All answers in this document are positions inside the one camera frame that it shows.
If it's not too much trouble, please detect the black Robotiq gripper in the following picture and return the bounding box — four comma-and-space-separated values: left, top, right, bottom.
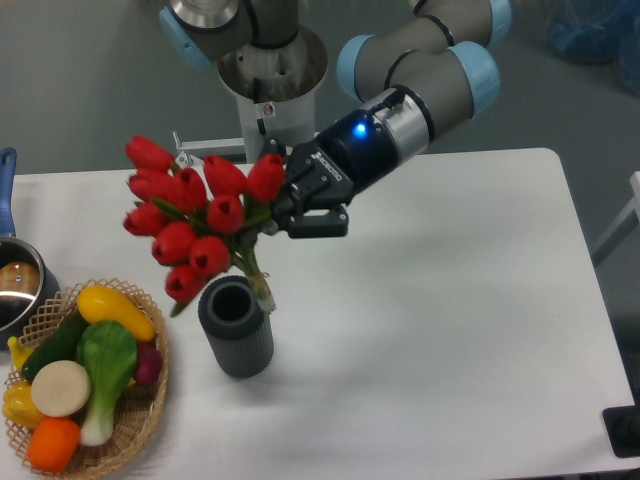
257, 110, 400, 238

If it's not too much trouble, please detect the red tulip bouquet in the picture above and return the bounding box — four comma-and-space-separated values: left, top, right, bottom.
123, 135, 285, 315

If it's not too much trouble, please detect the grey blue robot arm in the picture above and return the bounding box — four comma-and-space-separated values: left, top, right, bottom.
159, 1, 512, 238

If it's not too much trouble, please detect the dark grey ribbed vase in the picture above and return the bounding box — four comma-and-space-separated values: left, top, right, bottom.
197, 276, 274, 379

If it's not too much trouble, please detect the yellow squash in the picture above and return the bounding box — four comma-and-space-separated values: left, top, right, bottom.
76, 285, 156, 342

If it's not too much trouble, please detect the green bok choy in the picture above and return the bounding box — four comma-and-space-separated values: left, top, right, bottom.
76, 320, 137, 447

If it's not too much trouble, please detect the woven wicker basket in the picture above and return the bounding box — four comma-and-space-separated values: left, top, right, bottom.
4, 279, 169, 479

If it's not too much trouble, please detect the dark green cucumber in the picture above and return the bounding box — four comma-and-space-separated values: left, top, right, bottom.
21, 310, 89, 382

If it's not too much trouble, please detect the round cream bun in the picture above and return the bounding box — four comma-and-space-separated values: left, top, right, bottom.
31, 360, 91, 417

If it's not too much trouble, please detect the blue plastic bag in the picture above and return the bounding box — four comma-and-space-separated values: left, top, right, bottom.
544, 1, 639, 95

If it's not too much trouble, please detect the yellow banana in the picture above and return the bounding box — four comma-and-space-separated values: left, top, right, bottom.
7, 336, 34, 371

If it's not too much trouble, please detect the white furniture leg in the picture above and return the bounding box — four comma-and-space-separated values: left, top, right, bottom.
591, 171, 639, 268

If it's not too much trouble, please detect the orange fruit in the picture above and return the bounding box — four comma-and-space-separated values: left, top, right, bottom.
27, 417, 80, 473

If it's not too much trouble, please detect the yellow bell pepper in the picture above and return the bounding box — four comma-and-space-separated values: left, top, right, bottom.
2, 380, 46, 430

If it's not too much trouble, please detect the black device at table edge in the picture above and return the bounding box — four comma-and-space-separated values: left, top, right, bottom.
602, 406, 639, 458

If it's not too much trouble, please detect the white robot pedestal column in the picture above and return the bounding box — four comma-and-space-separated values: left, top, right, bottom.
217, 26, 328, 163

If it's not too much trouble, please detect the white metal base frame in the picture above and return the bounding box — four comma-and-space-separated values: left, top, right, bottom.
172, 131, 248, 167

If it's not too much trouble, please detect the blue handled steel saucepan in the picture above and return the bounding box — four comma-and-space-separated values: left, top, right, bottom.
1, 147, 59, 352

